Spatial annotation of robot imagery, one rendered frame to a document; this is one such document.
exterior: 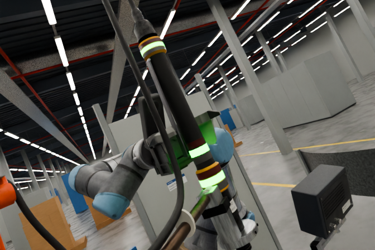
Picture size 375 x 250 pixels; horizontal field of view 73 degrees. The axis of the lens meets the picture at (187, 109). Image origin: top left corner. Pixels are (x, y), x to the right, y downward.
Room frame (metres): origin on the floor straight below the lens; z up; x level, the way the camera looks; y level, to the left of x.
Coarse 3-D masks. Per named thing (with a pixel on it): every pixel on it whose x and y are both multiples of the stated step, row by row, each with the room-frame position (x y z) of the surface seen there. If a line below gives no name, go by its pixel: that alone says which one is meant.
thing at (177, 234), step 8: (200, 200) 0.37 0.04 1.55; (208, 200) 0.38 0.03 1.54; (200, 208) 0.35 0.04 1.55; (192, 216) 0.32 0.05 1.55; (184, 224) 0.30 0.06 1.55; (176, 232) 0.29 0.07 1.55; (184, 232) 0.29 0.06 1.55; (168, 240) 0.28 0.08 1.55; (176, 240) 0.28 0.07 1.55; (168, 248) 0.26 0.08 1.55; (176, 248) 0.27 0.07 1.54
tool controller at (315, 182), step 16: (320, 176) 1.12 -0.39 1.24; (336, 176) 1.09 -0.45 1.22; (304, 192) 1.04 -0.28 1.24; (320, 192) 1.02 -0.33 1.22; (336, 192) 1.08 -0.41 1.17; (304, 208) 1.06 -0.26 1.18; (320, 208) 1.01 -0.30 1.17; (336, 208) 1.08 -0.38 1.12; (304, 224) 1.09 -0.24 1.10; (320, 224) 1.03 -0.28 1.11; (336, 224) 1.08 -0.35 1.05
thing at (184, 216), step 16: (128, 0) 0.43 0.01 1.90; (112, 16) 0.35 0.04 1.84; (128, 48) 0.35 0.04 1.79; (144, 96) 0.35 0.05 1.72; (160, 128) 0.35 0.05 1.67; (176, 160) 0.35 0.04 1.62; (176, 176) 0.34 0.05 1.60; (176, 208) 0.31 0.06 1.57; (176, 224) 0.31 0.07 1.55; (192, 224) 0.31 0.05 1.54; (160, 240) 0.26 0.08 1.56
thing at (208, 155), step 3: (204, 153) 0.42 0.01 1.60; (207, 153) 0.43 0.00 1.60; (210, 153) 0.43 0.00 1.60; (198, 156) 0.42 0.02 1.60; (201, 156) 0.42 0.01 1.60; (204, 156) 0.42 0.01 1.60; (207, 156) 0.42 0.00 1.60; (210, 156) 0.43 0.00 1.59; (195, 159) 0.43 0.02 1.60; (198, 159) 0.42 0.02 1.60; (201, 159) 0.42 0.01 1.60; (204, 159) 0.42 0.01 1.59; (207, 159) 0.42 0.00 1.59; (195, 162) 0.43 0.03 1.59; (198, 162) 0.42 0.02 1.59; (201, 162) 0.42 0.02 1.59
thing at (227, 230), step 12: (216, 192) 0.39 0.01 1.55; (216, 204) 0.38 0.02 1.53; (228, 204) 0.40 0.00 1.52; (204, 216) 0.40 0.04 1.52; (216, 216) 0.40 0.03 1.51; (228, 216) 0.40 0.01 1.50; (216, 228) 0.41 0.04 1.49; (228, 228) 0.40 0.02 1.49; (252, 228) 0.42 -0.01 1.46; (228, 240) 0.40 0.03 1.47; (240, 240) 0.40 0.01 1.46
